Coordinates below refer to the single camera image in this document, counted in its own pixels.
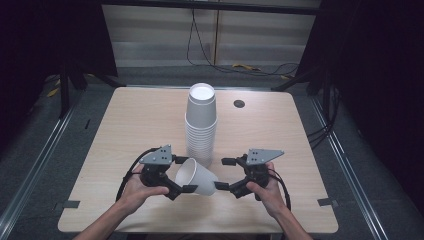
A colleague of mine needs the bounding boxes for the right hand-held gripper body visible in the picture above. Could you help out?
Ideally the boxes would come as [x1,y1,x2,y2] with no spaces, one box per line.
[229,148,285,202]

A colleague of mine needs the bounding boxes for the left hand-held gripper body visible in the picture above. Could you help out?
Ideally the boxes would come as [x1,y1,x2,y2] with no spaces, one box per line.
[138,144,184,202]

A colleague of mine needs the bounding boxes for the single white paper cup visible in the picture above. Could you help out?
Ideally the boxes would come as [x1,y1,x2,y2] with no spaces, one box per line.
[174,157,220,197]

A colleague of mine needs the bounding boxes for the stack of white paper cups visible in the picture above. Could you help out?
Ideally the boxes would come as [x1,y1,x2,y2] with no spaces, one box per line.
[184,82,218,169]

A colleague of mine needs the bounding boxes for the person's right hand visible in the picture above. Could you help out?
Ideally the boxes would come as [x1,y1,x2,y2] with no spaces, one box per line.
[245,161,288,220]

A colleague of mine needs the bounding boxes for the person's left hand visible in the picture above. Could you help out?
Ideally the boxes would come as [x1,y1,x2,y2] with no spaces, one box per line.
[116,164,170,215]

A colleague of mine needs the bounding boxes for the grey tape strip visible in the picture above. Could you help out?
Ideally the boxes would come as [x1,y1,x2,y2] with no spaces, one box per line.
[54,199,81,210]
[316,197,339,207]

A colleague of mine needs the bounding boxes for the black metal stand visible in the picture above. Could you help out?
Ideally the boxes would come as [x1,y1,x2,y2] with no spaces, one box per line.
[270,66,334,111]
[58,66,127,120]

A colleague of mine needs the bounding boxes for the black curtain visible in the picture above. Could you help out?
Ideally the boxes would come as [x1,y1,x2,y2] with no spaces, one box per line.
[295,0,424,211]
[0,0,119,148]

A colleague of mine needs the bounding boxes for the black overhead bar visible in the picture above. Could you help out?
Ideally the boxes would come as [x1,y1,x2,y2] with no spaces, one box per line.
[99,0,322,16]

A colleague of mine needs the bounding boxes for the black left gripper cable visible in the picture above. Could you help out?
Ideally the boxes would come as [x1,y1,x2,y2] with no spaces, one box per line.
[115,147,161,203]

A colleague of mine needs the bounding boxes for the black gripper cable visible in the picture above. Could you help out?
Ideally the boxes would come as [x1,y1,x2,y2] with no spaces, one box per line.
[115,147,161,203]
[266,168,292,212]

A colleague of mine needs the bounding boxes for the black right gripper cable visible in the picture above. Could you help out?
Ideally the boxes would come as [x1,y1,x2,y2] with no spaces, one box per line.
[266,168,292,212]

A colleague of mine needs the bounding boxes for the black floor cable bundle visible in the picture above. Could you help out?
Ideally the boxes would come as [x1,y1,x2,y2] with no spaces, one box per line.
[306,83,342,151]

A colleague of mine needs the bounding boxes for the metal floor rail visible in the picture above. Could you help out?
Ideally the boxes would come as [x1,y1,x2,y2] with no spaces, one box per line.
[0,99,78,232]
[309,95,390,240]

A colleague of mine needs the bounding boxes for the black hanging wall cables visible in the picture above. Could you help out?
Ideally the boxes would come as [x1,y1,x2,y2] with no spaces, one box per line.
[185,8,300,78]

